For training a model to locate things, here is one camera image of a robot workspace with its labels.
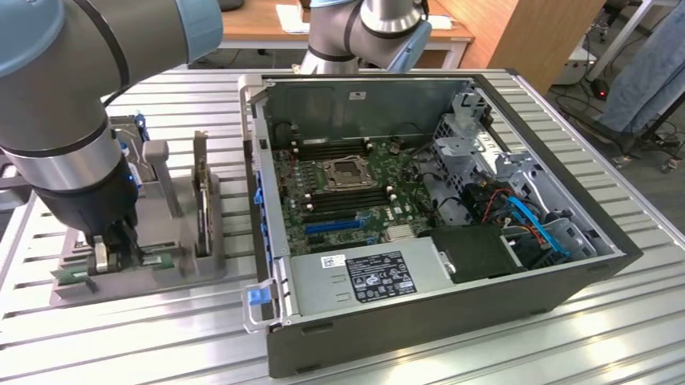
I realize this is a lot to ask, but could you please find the grey power supply unit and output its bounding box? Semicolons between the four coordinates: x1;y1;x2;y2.
288;239;455;317

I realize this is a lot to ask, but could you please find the white machine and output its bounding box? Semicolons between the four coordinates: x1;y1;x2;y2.
550;38;598;86

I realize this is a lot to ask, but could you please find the blue expansion slot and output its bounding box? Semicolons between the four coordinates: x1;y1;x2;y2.
304;218;363;236

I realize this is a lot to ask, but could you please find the wooden desk white frame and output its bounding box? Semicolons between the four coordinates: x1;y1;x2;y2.
216;0;476;71

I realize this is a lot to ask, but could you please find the blue wire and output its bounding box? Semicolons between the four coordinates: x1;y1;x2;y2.
504;194;566;256

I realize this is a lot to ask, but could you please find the black fan shroud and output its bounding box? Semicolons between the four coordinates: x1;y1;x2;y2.
430;224;523;285

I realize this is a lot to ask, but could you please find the black wheeled stand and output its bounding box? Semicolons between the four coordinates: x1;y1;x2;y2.
608;94;685;174

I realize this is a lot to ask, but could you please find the graphics card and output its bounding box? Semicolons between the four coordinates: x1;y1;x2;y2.
191;128;213;258

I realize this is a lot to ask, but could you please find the grey metal disk bay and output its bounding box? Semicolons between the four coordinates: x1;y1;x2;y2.
430;90;625;261

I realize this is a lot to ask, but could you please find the grey parts rack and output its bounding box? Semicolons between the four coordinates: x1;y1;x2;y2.
48;130;229;308

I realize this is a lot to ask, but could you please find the wooden cabinet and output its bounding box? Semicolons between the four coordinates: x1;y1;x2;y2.
434;0;608;95

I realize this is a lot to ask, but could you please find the green motherboard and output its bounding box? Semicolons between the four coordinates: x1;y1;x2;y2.
269;136;444;256

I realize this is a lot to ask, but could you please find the hard disk with blue carrier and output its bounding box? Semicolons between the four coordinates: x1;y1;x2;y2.
109;108;148;197

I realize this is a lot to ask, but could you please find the metal CPU socket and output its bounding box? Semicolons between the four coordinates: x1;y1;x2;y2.
319;154;381;190

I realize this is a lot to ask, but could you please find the person in jeans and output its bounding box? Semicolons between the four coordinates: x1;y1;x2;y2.
594;0;685;133

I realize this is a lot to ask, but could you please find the white paper booklet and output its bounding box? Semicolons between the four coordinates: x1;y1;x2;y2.
275;2;312;34

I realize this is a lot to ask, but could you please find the black open PC case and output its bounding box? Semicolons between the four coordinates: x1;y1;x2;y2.
237;71;645;380

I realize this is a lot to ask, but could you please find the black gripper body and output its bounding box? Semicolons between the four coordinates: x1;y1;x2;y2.
34;156;142;237

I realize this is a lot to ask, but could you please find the black RAM slot bank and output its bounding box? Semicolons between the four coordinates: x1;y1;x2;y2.
304;186;398;213
292;137;375;162

